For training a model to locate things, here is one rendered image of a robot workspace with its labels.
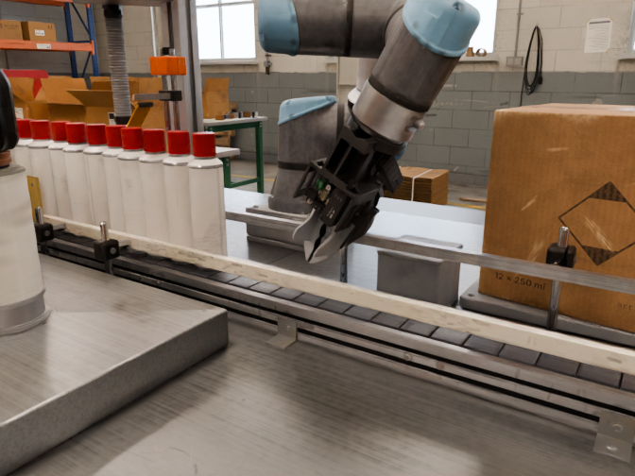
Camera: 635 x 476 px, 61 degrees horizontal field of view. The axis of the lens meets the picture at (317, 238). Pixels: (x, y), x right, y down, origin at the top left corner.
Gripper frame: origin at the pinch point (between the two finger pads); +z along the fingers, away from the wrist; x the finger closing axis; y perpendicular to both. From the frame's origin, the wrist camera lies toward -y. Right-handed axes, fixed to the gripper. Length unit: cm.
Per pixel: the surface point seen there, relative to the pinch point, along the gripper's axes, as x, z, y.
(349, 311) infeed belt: 9.1, 1.0, 3.7
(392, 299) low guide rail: 12.9, -5.1, 4.7
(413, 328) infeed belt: 16.6, -3.4, 3.7
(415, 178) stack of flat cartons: -92, 126, -377
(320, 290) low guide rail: 4.8, 0.8, 4.7
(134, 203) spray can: -30.3, 13.8, 2.9
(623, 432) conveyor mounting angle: 38.0, -11.4, 6.3
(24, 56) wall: -710, 352, -417
